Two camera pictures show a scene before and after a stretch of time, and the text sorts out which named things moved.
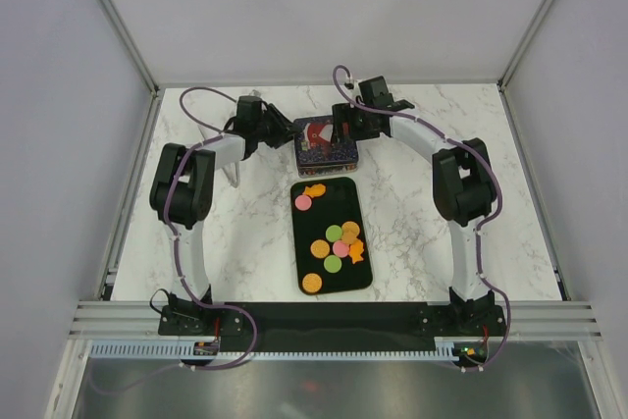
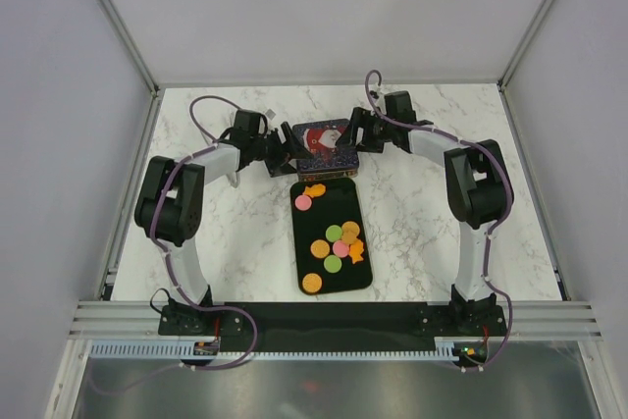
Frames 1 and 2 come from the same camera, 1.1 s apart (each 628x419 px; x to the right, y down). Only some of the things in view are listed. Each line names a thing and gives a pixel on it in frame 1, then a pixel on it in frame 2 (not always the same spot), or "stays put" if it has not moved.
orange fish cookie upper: x=314 y=190 stays put
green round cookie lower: x=333 y=263 stays put
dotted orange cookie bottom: x=312 y=283 stays put
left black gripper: x=285 y=130 → x=292 y=150
